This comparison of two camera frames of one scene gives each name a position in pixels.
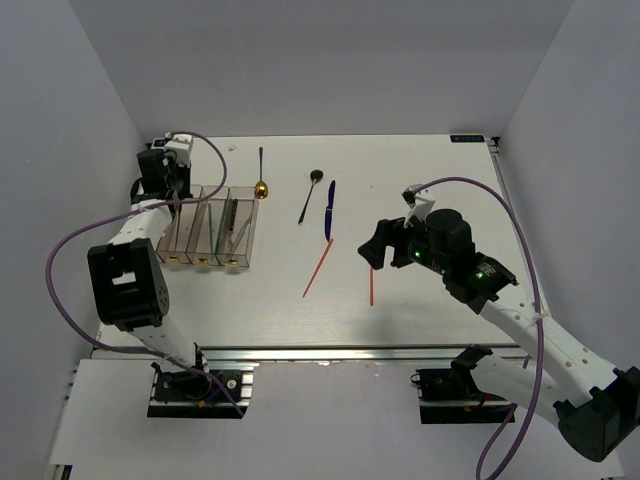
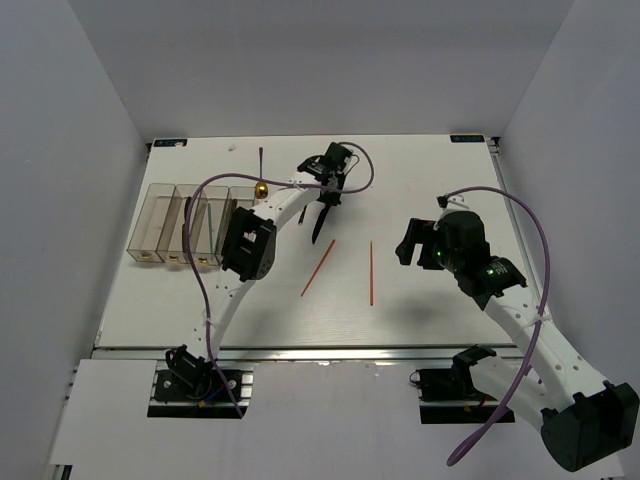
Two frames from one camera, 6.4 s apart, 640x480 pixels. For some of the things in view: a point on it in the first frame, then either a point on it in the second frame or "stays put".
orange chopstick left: (318, 267) stays put
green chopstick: (211, 227) stays put
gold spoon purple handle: (261, 188) stays put
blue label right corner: (467, 138) stays put
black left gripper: (184, 171) -> (334, 201)
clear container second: (176, 243) stays put
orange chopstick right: (371, 285) stays put
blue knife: (328, 212) -> (319, 221)
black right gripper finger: (374, 249) -> (419, 230)
